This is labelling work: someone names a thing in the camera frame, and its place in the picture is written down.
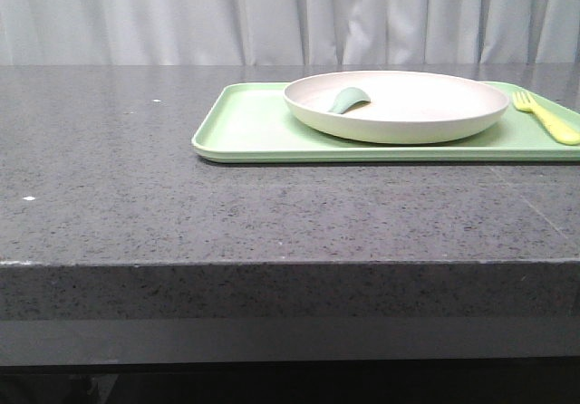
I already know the beige round plate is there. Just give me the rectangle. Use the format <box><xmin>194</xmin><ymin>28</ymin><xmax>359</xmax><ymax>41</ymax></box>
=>
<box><xmin>284</xmin><ymin>71</ymin><xmax>509</xmax><ymax>145</ymax></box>

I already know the yellow plastic fork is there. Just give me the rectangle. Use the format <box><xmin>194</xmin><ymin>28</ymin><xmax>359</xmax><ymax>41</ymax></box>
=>
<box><xmin>512</xmin><ymin>91</ymin><xmax>579</xmax><ymax>146</ymax></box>

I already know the light green serving tray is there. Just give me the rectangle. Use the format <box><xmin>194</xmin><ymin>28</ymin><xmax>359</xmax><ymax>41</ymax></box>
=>
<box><xmin>191</xmin><ymin>82</ymin><xmax>579</xmax><ymax>164</ymax></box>

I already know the sage green plastic spoon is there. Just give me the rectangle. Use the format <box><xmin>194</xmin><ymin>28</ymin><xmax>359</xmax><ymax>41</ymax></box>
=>
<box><xmin>328</xmin><ymin>87</ymin><xmax>371</xmax><ymax>114</ymax></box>

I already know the grey pleated curtain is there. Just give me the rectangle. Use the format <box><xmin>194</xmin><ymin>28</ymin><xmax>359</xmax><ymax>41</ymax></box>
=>
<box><xmin>1</xmin><ymin>0</ymin><xmax>579</xmax><ymax>65</ymax></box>

